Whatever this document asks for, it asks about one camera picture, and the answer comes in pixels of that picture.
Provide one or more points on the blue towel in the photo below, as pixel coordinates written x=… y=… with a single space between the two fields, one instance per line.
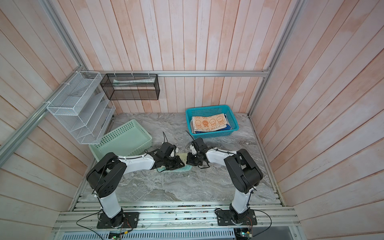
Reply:
x=228 y=127

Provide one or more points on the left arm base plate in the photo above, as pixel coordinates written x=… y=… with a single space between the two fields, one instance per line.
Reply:
x=122 y=219

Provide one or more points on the teal plastic basket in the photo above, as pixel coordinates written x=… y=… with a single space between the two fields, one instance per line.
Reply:
x=211 y=111

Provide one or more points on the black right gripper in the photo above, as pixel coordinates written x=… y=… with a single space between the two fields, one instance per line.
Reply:
x=190 y=161

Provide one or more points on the teal yellow-trimmed towel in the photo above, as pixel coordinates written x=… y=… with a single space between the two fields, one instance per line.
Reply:
x=185 y=168

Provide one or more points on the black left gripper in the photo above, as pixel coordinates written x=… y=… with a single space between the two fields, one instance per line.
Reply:
x=177 y=164

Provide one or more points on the white wire mesh shelf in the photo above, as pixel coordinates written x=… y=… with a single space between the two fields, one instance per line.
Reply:
x=83 y=111

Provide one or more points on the black wire mesh basket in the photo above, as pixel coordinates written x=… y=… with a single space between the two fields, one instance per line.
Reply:
x=131 y=86

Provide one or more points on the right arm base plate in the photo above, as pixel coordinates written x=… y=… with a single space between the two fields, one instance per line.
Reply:
x=232 y=218

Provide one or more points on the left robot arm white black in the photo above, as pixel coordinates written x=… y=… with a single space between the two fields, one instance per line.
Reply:
x=106 y=175

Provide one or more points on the orange patterned towel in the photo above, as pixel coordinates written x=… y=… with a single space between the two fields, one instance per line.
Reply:
x=209 y=124

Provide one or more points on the aluminium frame rail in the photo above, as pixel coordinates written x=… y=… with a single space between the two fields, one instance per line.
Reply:
x=22 y=133

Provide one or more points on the green circuit board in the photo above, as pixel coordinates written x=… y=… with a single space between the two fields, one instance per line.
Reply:
x=242 y=234

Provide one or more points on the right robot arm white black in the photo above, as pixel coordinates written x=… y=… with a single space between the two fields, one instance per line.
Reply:
x=245 y=176

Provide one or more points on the mint green perforated basket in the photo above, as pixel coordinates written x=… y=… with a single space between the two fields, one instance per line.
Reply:
x=130 y=139

